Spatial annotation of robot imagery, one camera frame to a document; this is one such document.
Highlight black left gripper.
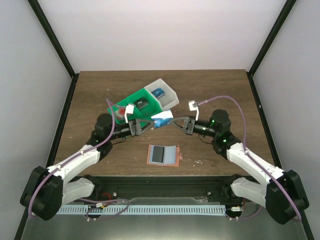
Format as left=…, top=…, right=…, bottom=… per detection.
left=107, top=119, right=155, bottom=141

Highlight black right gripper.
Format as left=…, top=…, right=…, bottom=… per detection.
left=170, top=115, right=218, bottom=138

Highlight blue credit card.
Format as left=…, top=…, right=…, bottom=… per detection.
left=151, top=110, right=174, bottom=128

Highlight black credit card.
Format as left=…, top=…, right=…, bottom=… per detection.
left=151, top=145, right=165, bottom=164

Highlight green front plastic bin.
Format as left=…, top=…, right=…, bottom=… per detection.
left=109, top=98, right=129, bottom=124

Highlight green plastic bin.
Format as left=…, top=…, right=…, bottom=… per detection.
left=125, top=88, right=162, bottom=120
left=109, top=98, right=129, bottom=124

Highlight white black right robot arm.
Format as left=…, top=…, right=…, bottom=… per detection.
left=170, top=109, right=310, bottom=225

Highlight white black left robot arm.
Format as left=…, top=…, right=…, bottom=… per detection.
left=20, top=113, right=155, bottom=221

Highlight black VIP card stack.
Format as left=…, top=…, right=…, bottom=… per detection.
left=133, top=97, right=149, bottom=110

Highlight red white card stack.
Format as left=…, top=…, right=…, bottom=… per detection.
left=114, top=107, right=125, bottom=121

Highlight blue card stack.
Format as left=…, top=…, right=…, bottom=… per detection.
left=151, top=87, right=166, bottom=99

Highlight green middle plastic bin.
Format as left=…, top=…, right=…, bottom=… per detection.
left=125, top=88, right=162, bottom=120

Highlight white plastic bin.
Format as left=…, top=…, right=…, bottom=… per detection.
left=144, top=78, right=180, bottom=111

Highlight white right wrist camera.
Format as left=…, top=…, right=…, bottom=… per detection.
left=188, top=100, right=200, bottom=121

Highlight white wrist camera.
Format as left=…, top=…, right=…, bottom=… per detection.
left=188, top=100, right=200, bottom=121
left=124, top=103, right=135, bottom=123

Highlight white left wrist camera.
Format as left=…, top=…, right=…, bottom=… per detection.
left=124, top=103, right=135, bottom=123

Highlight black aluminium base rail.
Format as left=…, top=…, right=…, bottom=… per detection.
left=85, top=174, right=244, bottom=205

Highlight light blue slotted cable duct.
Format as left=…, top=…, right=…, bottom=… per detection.
left=57, top=204, right=226, bottom=216

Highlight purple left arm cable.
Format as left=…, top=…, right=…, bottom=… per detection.
left=27, top=98, right=131, bottom=222

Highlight black right frame post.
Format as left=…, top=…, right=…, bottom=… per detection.
left=248, top=0, right=298, bottom=76

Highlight black frame post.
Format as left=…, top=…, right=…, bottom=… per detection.
left=26, top=0, right=77, bottom=78
left=248, top=0, right=298, bottom=76

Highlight black left frame post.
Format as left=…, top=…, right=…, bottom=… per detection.
left=26, top=0, right=77, bottom=78

